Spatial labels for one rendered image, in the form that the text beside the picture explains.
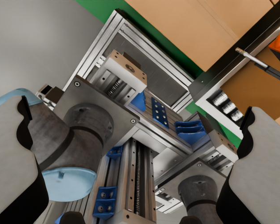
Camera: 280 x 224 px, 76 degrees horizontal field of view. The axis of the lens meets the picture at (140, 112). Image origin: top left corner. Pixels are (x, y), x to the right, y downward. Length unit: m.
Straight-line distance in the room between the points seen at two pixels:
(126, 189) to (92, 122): 0.24
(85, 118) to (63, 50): 1.20
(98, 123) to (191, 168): 0.39
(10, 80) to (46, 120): 1.63
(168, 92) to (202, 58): 0.51
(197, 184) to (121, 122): 0.37
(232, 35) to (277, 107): 0.41
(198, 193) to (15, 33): 1.66
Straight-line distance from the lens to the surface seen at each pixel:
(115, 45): 1.32
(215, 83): 1.03
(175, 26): 0.96
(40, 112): 0.38
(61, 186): 0.41
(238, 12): 1.03
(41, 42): 1.71
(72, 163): 0.40
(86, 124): 0.48
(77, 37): 1.59
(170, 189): 0.80
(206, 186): 0.74
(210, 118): 1.81
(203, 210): 0.70
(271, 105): 0.86
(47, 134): 0.38
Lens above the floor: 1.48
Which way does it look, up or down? 57 degrees down
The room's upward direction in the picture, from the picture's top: 179 degrees counter-clockwise
